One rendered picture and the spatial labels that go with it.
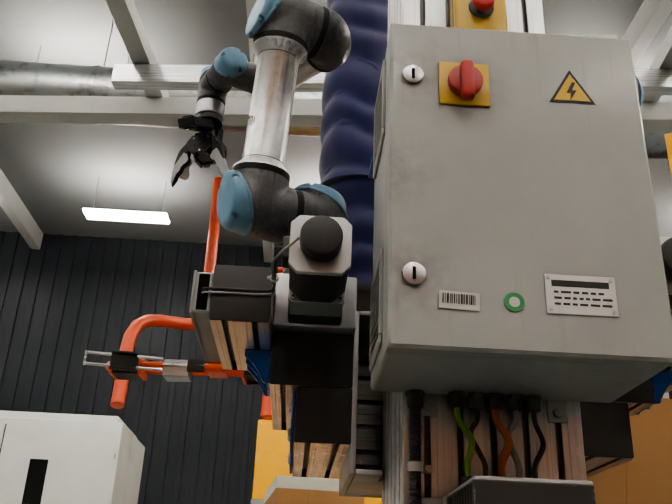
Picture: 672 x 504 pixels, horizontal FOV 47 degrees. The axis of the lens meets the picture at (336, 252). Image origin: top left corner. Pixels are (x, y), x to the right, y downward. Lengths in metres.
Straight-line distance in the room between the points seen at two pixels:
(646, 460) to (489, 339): 1.08
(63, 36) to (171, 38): 1.22
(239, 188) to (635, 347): 0.80
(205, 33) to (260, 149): 7.52
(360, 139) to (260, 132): 0.74
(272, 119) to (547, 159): 0.69
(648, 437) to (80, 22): 8.13
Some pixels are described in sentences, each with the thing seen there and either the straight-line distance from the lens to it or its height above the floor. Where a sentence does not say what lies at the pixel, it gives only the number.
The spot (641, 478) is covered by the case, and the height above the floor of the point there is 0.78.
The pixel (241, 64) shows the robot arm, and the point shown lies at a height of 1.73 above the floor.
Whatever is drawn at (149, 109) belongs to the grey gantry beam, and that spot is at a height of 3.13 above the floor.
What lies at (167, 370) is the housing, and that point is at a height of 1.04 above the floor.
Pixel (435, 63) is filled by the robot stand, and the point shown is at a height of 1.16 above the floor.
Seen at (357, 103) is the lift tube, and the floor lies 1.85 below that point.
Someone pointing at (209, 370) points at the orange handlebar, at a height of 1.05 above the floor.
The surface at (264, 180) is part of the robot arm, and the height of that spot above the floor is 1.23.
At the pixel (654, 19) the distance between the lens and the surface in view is 8.63.
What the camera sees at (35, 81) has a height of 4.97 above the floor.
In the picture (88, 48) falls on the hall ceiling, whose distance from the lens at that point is 9.62.
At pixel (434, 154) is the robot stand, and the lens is 1.00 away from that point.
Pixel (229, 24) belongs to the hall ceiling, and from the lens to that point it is 8.87.
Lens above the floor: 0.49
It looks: 25 degrees up
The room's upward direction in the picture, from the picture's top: 2 degrees clockwise
